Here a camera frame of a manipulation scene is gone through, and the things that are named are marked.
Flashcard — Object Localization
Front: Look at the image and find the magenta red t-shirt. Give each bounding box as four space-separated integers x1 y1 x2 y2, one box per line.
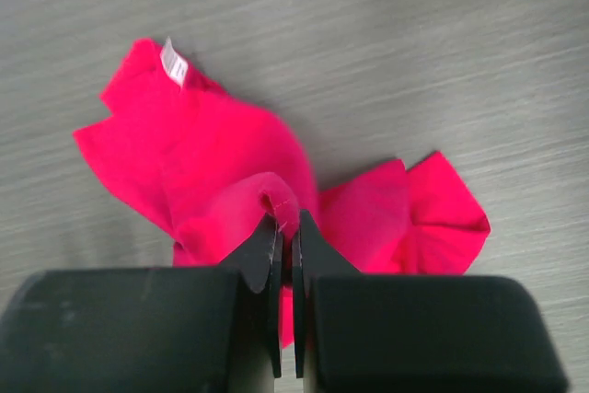
72 36 492 351

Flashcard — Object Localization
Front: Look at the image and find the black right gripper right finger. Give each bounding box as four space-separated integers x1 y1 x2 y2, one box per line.
291 210 360 378

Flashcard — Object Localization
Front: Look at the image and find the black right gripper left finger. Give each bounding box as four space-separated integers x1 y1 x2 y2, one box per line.
220 214 283 378

